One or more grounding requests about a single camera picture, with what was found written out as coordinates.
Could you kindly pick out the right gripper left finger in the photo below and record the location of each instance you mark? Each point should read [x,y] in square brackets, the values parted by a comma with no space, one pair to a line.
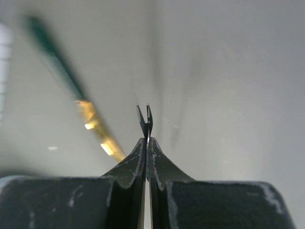
[112,201]

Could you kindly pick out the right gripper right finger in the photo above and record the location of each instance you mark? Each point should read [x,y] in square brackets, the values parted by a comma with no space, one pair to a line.
[181,202]

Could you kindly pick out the small silver fork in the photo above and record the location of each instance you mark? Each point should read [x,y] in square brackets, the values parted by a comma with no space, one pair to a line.
[146,126]

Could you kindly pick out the white compartment utensil container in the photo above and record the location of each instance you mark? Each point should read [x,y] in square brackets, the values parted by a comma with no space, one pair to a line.
[5,55]

